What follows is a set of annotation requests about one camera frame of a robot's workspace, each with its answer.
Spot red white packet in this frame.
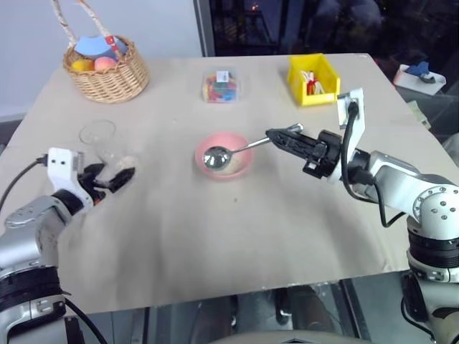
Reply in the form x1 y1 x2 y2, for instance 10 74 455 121
104 34 120 58

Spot clear box of coloured pieces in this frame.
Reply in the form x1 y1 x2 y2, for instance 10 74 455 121
199 65 245 106

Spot oatmeal in pink bowl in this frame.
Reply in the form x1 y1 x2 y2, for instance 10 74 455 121
214 156 249 177

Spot white box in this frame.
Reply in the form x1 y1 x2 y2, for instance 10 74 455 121
392 63 448 96

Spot beige tablecloth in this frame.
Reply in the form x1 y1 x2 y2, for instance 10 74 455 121
0 53 446 316

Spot wicker basket with handle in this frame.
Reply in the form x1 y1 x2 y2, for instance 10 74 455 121
51 0 151 105

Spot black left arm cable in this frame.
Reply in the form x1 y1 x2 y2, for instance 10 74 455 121
0 154 49 213

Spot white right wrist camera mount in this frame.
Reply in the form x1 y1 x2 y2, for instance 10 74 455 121
328 86 367 186

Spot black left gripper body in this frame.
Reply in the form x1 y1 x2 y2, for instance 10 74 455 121
76 168 108 206

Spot grey window frame post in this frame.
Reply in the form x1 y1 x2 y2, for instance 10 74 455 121
193 0 217 58

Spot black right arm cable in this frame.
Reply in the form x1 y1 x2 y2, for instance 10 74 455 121
339 101 407 229

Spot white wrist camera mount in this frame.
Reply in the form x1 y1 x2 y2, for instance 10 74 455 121
328 86 367 186
46 147 93 209

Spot pink bowl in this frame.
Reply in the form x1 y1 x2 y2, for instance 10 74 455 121
194 131 255 182

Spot yellow toy fruit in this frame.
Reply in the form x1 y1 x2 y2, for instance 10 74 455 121
70 59 95 72

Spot silver metal spoon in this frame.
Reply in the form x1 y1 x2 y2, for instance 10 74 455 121
202 123 304 171

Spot yellow plastic bin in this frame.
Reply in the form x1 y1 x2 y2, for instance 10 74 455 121
286 53 342 108

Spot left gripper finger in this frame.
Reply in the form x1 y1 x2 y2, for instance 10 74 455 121
105 166 138 195
83 163 105 182

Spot blue toy object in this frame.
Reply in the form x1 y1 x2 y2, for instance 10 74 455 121
73 34 129 58

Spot blue and black object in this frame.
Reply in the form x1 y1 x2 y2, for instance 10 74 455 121
407 61 437 84

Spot clear glass mug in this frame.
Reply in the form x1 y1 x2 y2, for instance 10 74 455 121
79 119 140 188

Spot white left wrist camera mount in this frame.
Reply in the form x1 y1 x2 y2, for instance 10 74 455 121
46 147 93 209

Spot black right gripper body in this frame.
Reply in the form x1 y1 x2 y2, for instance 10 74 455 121
302 130 344 179

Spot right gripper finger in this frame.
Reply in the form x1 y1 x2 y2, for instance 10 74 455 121
273 138 320 161
265 128 322 148

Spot orange pink toy peach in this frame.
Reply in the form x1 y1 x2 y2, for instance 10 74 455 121
93 56 118 72

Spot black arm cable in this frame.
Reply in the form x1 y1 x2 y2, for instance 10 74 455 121
339 101 407 229
0 154 49 213

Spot white cords with red ties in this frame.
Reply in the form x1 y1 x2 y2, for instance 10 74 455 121
301 69 333 96

